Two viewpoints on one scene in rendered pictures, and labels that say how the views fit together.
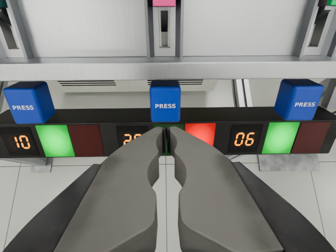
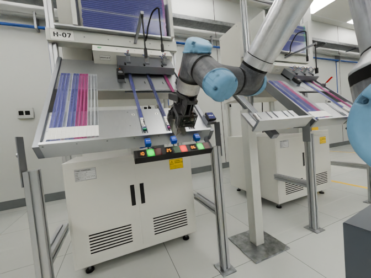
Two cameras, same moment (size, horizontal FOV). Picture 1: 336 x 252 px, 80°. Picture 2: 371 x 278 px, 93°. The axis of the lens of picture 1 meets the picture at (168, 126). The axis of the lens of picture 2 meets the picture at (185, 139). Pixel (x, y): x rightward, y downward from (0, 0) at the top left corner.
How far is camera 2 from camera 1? 71 cm
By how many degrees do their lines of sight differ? 71
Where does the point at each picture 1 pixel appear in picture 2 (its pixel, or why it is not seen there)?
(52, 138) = (149, 151)
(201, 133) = (183, 146)
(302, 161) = (275, 247)
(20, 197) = not seen: outside the picture
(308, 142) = (206, 146)
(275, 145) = (200, 147)
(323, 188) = (302, 256)
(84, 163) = not seen: outside the picture
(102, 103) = (118, 271)
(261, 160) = (252, 256)
